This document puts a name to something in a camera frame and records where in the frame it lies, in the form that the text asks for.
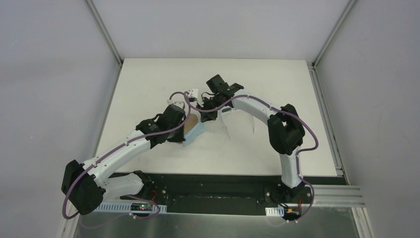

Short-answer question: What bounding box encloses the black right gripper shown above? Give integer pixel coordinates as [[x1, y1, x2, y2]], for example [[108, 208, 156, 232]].
[[197, 94, 224, 123]]

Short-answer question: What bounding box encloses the flag print glasses case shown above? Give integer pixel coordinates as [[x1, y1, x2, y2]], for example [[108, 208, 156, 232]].
[[184, 114, 201, 135]]

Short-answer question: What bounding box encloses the light blue cleaning cloth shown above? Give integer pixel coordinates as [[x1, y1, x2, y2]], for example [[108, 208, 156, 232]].
[[182, 122, 205, 147]]

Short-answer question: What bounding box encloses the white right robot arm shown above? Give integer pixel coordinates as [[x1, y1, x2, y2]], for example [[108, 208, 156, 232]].
[[197, 74, 305, 203]]

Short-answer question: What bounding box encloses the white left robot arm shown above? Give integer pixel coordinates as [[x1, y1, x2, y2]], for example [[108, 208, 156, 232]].
[[61, 104, 188, 220]]

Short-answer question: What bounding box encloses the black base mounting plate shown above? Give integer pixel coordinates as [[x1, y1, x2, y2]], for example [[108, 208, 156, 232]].
[[108, 172, 347, 217]]

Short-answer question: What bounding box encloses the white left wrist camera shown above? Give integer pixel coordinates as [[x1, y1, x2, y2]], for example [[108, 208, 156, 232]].
[[173, 101, 186, 110]]

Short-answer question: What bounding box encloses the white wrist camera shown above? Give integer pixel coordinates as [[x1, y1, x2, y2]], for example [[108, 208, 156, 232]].
[[173, 101, 186, 110], [187, 88, 199, 102]]

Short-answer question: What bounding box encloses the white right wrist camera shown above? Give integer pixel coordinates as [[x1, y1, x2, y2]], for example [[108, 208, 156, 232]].
[[187, 88, 199, 102]]

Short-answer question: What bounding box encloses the left white cable duct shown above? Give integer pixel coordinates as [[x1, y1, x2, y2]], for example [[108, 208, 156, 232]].
[[94, 201, 167, 214]]

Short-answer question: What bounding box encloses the white cable duct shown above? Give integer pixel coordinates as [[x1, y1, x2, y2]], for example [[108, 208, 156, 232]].
[[94, 201, 167, 214], [265, 206, 284, 217]]

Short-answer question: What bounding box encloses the right white cable duct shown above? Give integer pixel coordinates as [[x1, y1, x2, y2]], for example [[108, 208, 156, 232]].
[[265, 206, 284, 217]]

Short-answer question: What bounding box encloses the left aluminium corner post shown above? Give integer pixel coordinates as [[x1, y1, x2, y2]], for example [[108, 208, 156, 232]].
[[84, 0, 124, 68]]

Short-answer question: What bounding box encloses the aluminium corner post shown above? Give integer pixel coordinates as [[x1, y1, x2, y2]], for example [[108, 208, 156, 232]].
[[312, 0, 359, 69], [84, 0, 124, 68]]

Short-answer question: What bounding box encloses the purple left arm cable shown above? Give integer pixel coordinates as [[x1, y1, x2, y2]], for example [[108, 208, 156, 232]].
[[62, 91, 198, 220]]

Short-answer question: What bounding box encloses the aluminium frame rail front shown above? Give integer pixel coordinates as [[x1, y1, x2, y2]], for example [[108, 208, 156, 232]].
[[313, 185, 366, 208]]

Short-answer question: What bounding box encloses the right aluminium corner post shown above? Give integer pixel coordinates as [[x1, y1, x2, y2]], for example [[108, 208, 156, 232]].
[[312, 0, 359, 69]]

